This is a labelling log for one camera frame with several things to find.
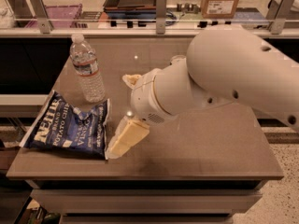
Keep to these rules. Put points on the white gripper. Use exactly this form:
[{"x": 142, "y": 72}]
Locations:
[{"x": 144, "y": 97}]

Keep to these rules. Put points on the blue potato chip bag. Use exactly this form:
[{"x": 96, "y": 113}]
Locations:
[{"x": 60, "y": 125}]

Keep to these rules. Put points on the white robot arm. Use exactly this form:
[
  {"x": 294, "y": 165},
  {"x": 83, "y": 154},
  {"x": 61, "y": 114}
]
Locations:
[{"x": 223, "y": 64}]

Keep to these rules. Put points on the clear plastic water bottle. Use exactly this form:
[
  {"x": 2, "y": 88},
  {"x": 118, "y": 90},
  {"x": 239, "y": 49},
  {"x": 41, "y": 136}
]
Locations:
[{"x": 84, "y": 60}]

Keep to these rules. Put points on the blue silver energy drink can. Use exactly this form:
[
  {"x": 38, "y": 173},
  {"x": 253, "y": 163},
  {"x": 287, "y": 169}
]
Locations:
[{"x": 178, "y": 59}]

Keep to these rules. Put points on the purple plastic crate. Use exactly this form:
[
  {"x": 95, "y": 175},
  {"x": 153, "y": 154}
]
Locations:
[{"x": 64, "y": 16}]

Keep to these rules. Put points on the cardboard box with label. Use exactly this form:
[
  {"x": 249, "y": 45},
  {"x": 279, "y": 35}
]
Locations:
[{"x": 218, "y": 9}]

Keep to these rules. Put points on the middle metal railing bracket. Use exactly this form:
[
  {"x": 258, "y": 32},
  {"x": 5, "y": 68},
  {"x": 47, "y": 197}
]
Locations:
[{"x": 160, "y": 16}]

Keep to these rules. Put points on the metal railing bracket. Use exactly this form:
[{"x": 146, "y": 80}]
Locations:
[
  {"x": 160, "y": 16},
  {"x": 277, "y": 24},
  {"x": 42, "y": 18}
]

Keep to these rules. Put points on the left metal railing bracket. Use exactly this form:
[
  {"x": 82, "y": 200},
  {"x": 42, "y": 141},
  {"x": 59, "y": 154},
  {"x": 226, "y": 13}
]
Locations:
[{"x": 42, "y": 18}]

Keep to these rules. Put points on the right metal railing bracket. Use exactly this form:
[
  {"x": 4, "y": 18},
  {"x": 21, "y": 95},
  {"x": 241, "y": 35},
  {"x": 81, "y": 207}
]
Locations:
[{"x": 277, "y": 24}]

